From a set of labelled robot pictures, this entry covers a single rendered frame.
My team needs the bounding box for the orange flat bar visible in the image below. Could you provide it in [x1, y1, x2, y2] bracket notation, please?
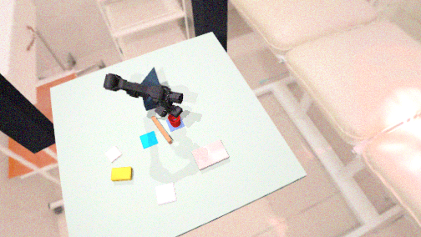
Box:
[151, 116, 172, 144]

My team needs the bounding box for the yellow rectangular block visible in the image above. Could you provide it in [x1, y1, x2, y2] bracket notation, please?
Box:
[111, 167, 133, 181]

